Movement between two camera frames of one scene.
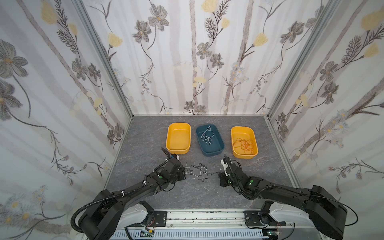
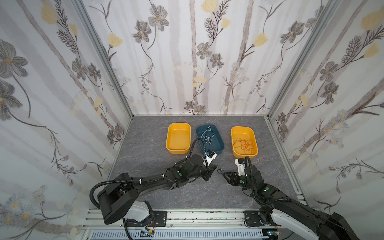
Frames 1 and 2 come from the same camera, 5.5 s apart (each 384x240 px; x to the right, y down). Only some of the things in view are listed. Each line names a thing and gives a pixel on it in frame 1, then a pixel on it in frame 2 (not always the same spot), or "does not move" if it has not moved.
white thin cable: [207, 135] does not move
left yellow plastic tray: [178, 138] does not move
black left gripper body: [174, 165] -> [208, 172]
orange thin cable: [245, 145] does not move
